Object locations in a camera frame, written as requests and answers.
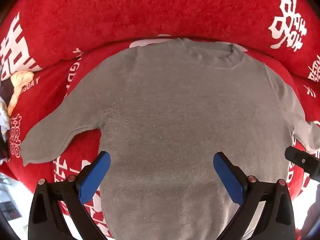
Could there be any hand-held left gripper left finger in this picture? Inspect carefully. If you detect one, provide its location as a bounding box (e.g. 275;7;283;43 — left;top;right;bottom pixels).
27;151;111;240

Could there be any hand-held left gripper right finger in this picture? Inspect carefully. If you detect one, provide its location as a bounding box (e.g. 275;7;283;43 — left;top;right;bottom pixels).
213;151;296;240

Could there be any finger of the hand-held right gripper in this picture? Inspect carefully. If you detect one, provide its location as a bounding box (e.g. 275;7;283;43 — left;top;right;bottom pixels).
285;146;320;180

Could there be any grey towel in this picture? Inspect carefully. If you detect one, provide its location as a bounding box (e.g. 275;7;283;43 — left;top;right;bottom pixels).
20;38;320;240

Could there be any red printed sofa seat cushion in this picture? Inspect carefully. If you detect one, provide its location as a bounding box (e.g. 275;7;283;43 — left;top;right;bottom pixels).
5;34;320;239

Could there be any white patterned cloth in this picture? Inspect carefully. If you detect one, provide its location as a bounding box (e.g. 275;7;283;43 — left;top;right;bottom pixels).
0;97;12;133

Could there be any orange cloth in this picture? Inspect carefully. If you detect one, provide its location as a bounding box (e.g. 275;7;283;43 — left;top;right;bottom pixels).
7;71;34;115

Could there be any dark maroon cloth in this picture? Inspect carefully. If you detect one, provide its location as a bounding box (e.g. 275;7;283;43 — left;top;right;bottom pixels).
0;76;15;160

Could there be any red printed sofa backrest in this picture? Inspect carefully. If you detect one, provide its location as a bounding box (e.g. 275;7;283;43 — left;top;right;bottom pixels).
0;0;320;82

